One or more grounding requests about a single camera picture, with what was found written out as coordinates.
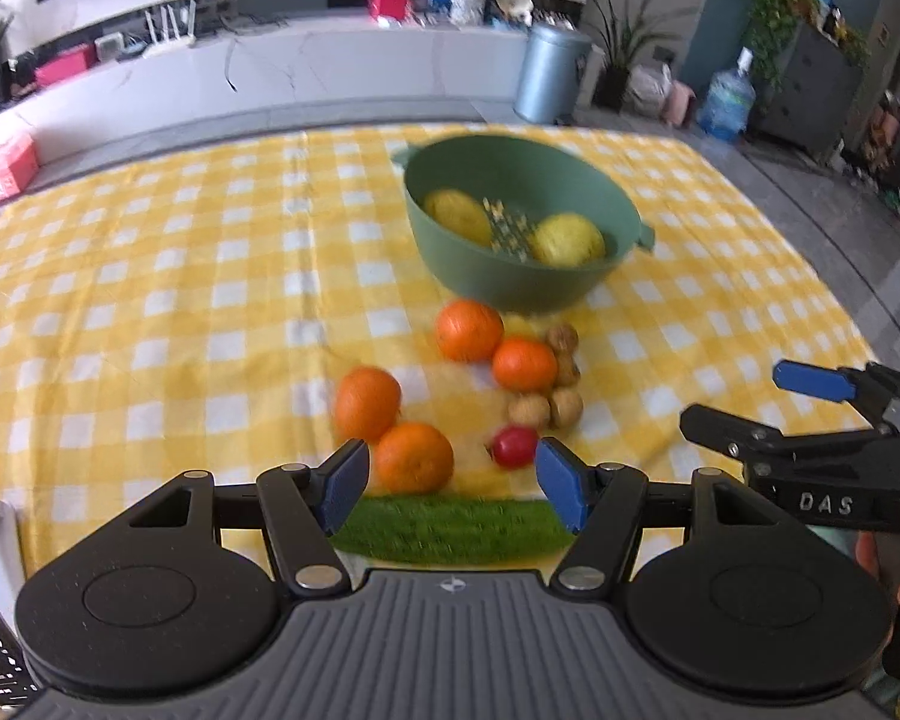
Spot green cucumber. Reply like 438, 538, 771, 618
330, 495, 575, 563

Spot leafy green plant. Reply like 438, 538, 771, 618
727, 0, 818, 91

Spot white router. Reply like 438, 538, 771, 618
142, 6, 197, 59

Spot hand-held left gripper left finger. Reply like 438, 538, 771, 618
124, 437, 371, 595

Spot yellow checkered tablecloth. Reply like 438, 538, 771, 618
0, 120, 882, 578

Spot potted plant in black pot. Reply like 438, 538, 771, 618
574, 0, 691, 110

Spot yellow pear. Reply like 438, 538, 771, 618
531, 214, 607, 267

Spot orange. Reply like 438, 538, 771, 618
375, 422, 455, 494
491, 337, 558, 392
433, 300, 505, 362
334, 367, 404, 445

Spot blue water jug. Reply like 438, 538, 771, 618
697, 47, 757, 142

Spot small red fruit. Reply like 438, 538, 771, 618
489, 426, 539, 470

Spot stack of pink boxes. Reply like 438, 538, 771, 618
0, 133, 40, 211

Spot grey cabinet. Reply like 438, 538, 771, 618
757, 22, 863, 155

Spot left lemon in bowl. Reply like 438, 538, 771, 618
424, 189, 494, 247

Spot white media console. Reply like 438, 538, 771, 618
0, 0, 595, 166

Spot green bowl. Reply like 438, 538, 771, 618
391, 136, 657, 316

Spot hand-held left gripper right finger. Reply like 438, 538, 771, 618
535, 435, 766, 595

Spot white plastic bag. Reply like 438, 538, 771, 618
626, 64, 672, 117

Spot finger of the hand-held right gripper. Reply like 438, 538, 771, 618
679, 403, 900, 479
771, 360, 900, 430

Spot pink box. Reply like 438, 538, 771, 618
34, 43, 97, 87

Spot grey metal trash can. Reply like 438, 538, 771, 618
514, 21, 593, 125

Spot cluttered dark shelf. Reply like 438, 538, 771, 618
862, 86, 900, 200

